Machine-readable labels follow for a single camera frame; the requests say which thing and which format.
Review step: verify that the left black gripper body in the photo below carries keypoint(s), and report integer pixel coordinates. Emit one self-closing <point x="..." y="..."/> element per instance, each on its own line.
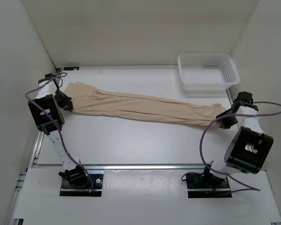
<point x="62" y="100"/>

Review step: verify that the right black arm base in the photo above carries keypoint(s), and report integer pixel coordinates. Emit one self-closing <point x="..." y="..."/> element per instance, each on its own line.
<point x="206" y="186"/>

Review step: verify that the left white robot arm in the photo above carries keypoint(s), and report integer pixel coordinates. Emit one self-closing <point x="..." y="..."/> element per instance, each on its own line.
<point x="45" y="104"/>

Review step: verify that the white plastic mesh basket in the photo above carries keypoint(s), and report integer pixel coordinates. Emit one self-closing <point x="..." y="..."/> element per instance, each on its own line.
<point x="207" y="72"/>

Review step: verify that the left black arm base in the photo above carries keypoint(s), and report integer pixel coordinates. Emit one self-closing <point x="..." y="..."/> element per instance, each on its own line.
<point x="78" y="185"/>

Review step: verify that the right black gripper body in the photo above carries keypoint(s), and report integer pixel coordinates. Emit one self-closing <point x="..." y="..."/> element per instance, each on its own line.
<point x="229" y="120"/>

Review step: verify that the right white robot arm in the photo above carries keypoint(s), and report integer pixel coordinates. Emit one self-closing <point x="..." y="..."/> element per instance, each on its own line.
<point x="250" y="146"/>

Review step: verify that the aluminium front rail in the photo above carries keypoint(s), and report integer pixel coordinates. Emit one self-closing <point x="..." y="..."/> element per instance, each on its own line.
<point x="146" y="167"/>

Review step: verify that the beige trousers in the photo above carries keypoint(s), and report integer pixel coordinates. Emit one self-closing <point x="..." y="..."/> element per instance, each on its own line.
<point x="91" y="101"/>

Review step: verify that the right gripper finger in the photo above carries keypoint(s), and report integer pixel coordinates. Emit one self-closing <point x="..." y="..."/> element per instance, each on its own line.
<point x="226" y="115"/>
<point x="226" y="125"/>

